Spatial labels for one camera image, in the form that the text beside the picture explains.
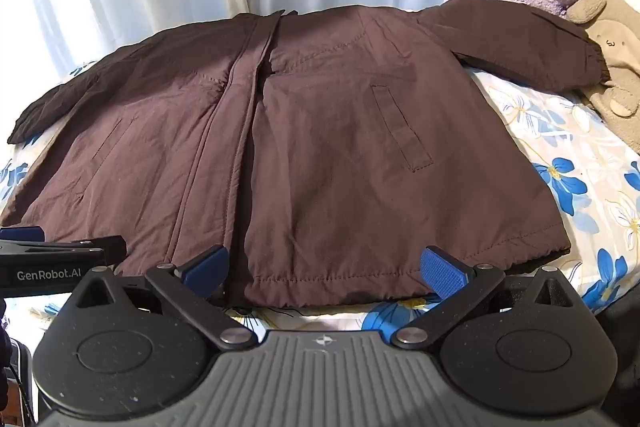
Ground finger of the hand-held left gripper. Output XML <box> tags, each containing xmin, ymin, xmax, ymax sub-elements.
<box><xmin>0</xmin><ymin>227</ymin><xmax>47</xmax><ymax>243</ymax></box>
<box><xmin>0</xmin><ymin>235</ymin><xmax>127</xmax><ymax>276</ymax></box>

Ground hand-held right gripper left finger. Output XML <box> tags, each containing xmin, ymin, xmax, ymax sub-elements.
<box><xmin>74</xmin><ymin>245</ymin><xmax>259</xmax><ymax>352</ymax></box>

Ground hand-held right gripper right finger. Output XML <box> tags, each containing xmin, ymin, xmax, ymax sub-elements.
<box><xmin>390</xmin><ymin>245</ymin><xmax>576</xmax><ymax>350</ymax></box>

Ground brown jacket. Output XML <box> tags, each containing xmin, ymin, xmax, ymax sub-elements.
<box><xmin>0</xmin><ymin>0</ymin><xmax>610</xmax><ymax>309</ymax></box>

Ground floral bed sheet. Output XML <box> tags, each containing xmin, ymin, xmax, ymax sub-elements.
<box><xmin>0</xmin><ymin>59</ymin><xmax>640</xmax><ymax>334</ymax></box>

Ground beige plush toy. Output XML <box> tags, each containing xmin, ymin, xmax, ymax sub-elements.
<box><xmin>566</xmin><ymin>0</ymin><xmax>640</xmax><ymax>155</ymax></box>

